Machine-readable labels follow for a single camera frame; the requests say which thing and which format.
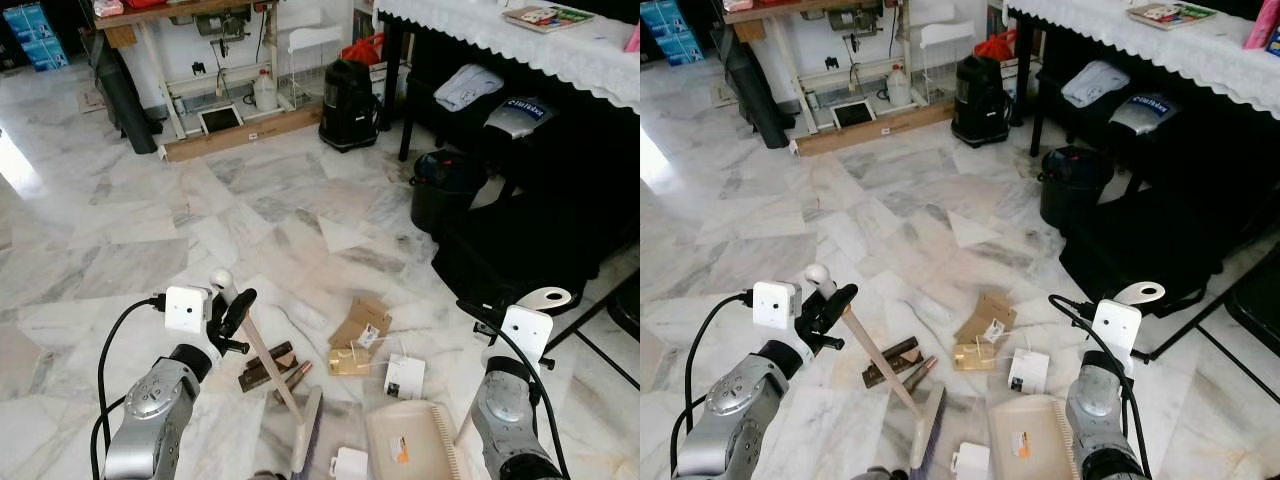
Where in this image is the wooden-handled broom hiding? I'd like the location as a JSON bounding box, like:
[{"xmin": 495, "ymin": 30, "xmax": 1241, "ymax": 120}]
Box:
[
  {"xmin": 208, "ymin": 268, "xmax": 324, "ymax": 476},
  {"xmin": 804, "ymin": 262, "xmax": 949, "ymax": 473}
]

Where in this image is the beige long-handled dustpan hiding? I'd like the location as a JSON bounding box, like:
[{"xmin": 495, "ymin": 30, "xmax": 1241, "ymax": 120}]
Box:
[
  {"xmin": 987, "ymin": 281, "xmax": 1167, "ymax": 480},
  {"xmin": 363, "ymin": 286, "xmax": 573, "ymax": 480}
]

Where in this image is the copper coloured tube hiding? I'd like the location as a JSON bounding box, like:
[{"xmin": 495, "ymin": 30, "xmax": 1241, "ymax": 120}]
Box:
[
  {"xmin": 900, "ymin": 357, "xmax": 941, "ymax": 397},
  {"xmin": 274, "ymin": 361, "xmax": 314, "ymax": 403}
]

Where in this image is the brown cardboard piece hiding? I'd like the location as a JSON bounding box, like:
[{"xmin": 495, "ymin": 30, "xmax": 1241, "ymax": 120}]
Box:
[
  {"xmin": 329, "ymin": 296, "xmax": 394, "ymax": 350},
  {"xmin": 955, "ymin": 291, "xmax": 1019, "ymax": 346}
]

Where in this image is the small beige box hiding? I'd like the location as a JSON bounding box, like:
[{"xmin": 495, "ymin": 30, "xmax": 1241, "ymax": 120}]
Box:
[
  {"xmin": 328, "ymin": 345, "xmax": 374, "ymax": 377},
  {"xmin": 953, "ymin": 342, "xmax": 998, "ymax": 373}
]

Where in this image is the long wooden plank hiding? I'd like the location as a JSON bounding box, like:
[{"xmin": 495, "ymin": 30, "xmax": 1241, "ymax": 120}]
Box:
[
  {"xmin": 793, "ymin": 98, "xmax": 954, "ymax": 158},
  {"xmin": 160, "ymin": 104, "xmax": 324, "ymax": 163}
]

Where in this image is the white paper tag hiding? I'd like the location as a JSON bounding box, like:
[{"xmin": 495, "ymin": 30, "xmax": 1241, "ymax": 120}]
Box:
[
  {"xmin": 384, "ymin": 354, "xmax": 427, "ymax": 400},
  {"xmin": 1008, "ymin": 349, "xmax": 1051, "ymax": 395}
]

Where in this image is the black metal chair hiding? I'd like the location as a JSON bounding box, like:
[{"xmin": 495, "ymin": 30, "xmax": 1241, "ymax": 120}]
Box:
[
  {"xmin": 545, "ymin": 268, "xmax": 641, "ymax": 391},
  {"xmin": 1140, "ymin": 255, "xmax": 1280, "ymax": 369}
]

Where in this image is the white-framed tablet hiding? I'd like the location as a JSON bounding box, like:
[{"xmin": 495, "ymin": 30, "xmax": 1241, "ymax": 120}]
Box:
[
  {"xmin": 832, "ymin": 99, "xmax": 878, "ymax": 131},
  {"xmin": 197, "ymin": 104, "xmax": 245, "ymax": 136}
]

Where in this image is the long black bag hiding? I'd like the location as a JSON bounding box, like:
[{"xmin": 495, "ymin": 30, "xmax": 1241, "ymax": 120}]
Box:
[
  {"xmin": 92, "ymin": 28, "xmax": 161, "ymax": 156},
  {"xmin": 722, "ymin": 28, "xmax": 791, "ymax": 151}
]

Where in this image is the white plastic jug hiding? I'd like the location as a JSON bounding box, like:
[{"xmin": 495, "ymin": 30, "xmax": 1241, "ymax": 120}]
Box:
[
  {"xmin": 251, "ymin": 68, "xmax": 280, "ymax": 112},
  {"xmin": 885, "ymin": 63, "xmax": 913, "ymax": 107}
]

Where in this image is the black vacuum cleaner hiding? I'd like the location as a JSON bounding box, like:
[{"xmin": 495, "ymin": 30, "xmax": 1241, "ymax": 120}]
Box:
[
  {"xmin": 950, "ymin": 53, "xmax": 1013, "ymax": 149},
  {"xmin": 318, "ymin": 58, "xmax": 382, "ymax": 154}
]

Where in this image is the black plastic bucket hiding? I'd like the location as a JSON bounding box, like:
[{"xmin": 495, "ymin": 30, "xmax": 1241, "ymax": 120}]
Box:
[
  {"xmin": 1037, "ymin": 146, "xmax": 1116, "ymax": 230},
  {"xmin": 409, "ymin": 150, "xmax": 489, "ymax": 234}
]

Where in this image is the large black bag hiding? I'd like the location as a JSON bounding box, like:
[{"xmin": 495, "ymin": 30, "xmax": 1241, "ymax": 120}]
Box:
[
  {"xmin": 432, "ymin": 190, "xmax": 641, "ymax": 311},
  {"xmin": 1058, "ymin": 185, "xmax": 1280, "ymax": 306}
]

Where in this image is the grey electric motor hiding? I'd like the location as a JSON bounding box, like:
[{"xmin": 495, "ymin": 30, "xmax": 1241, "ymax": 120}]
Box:
[
  {"xmin": 193, "ymin": 8, "xmax": 253, "ymax": 43},
  {"xmin": 825, "ymin": 5, "xmax": 886, "ymax": 39}
]

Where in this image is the red bag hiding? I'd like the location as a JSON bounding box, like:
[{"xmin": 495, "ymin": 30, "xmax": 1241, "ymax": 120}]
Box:
[
  {"xmin": 975, "ymin": 30, "xmax": 1019, "ymax": 63},
  {"xmin": 340, "ymin": 33, "xmax": 387, "ymax": 67}
]

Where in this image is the white-framed wooden workbench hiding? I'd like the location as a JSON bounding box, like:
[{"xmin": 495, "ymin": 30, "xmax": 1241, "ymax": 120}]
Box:
[
  {"xmin": 95, "ymin": 0, "xmax": 323, "ymax": 141},
  {"xmin": 722, "ymin": 0, "xmax": 951, "ymax": 136}
]

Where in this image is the white folded cloth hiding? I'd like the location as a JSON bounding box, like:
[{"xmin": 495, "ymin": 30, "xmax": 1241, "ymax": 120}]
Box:
[
  {"xmin": 434, "ymin": 63, "xmax": 505, "ymax": 112},
  {"xmin": 1060, "ymin": 60, "xmax": 1131, "ymax": 109}
]

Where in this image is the silver bag with blue print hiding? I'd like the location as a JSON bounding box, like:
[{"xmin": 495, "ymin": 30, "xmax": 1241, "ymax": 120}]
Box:
[
  {"xmin": 483, "ymin": 97, "xmax": 557, "ymax": 140},
  {"xmin": 1108, "ymin": 93, "xmax": 1181, "ymax": 136}
]

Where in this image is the table with white lace cloth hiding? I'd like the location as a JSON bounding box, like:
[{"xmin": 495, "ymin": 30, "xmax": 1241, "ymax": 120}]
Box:
[
  {"xmin": 1005, "ymin": 0, "xmax": 1280, "ymax": 159},
  {"xmin": 374, "ymin": 0, "xmax": 641, "ymax": 163}
]

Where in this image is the colourful book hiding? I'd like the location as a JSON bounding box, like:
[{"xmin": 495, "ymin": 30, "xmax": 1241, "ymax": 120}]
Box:
[
  {"xmin": 502, "ymin": 4, "xmax": 597, "ymax": 35},
  {"xmin": 1127, "ymin": 2, "xmax": 1219, "ymax": 31}
]

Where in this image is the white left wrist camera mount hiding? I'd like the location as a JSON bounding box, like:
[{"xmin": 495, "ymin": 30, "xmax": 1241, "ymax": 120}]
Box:
[
  {"xmin": 164, "ymin": 285, "xmax": 223, "ymax": 363},
  {"xmin": 750, "ymin": 280, "xmax": 816, "ymax": 366}
]

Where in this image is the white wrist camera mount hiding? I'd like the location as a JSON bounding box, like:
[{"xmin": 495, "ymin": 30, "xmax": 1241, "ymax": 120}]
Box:
[
  {"xmin": 750, "ymin": 280, "xmax": 816, "ymax": 366},
  {"xmin": 1090, "ymin": 298, "xmax": 1144, "ymax": 373},
  {"xmin": 497, "ymin": 303, "xmax": 555, "ymax": 369},
  {"xmin": 164, "ymin": 285, "xmax": 223, "ymax": 363}
]

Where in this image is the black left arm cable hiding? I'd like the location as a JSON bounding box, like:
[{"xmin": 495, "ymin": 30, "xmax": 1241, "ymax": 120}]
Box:
[
  {"xmin": 668, "ymin": 288, "xmax": 756, "ymax": 480},
  {"xmin": 90, "ymin": 293, "xmax": 168, "ymax": 480}
]

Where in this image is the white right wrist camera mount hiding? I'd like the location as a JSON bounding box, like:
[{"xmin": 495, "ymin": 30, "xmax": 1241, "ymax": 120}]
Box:
[
  {"xmin": 497, "ymin": 303, "xmax": 555, "ymax": 369},
  {"xmin": 1090, "ymin": 298, "xmax": 1144, "ymax": 373}
]

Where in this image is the white wire rack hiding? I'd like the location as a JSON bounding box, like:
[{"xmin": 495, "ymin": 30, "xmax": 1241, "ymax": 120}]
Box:
[
  {"xmin": 908, "ymin": 18, "xmax": 979, "ymax": 104},
  {"xmin": 275, "ymin": 22, "xmax": 347, "ymax": 109}
]

